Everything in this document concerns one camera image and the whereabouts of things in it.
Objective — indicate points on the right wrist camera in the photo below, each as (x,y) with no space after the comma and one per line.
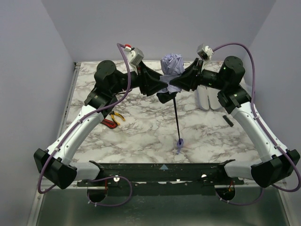
(205,52)

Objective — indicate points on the yellow handled pliers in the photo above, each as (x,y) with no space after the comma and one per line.
(113,114)

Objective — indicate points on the red black cutter tool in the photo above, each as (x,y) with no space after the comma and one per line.
(110,124)

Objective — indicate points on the lavender folding umbrella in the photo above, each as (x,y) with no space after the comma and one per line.
(172,67)

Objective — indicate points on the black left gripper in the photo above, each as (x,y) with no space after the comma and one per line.
(144,80)

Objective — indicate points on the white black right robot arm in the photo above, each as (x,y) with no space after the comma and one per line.
(276,161)

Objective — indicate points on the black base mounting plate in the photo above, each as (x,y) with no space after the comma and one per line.
(142,179)

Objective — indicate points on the black comb strip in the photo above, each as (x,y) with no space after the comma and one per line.
(227,119)

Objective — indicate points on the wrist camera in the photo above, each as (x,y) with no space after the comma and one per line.
(134,56)
(205,52)

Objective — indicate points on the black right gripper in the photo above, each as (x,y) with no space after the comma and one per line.
(194,76)

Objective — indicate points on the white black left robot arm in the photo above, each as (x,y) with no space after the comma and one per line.
(89,117)

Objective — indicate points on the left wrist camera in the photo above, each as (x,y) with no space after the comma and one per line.
(134,56)

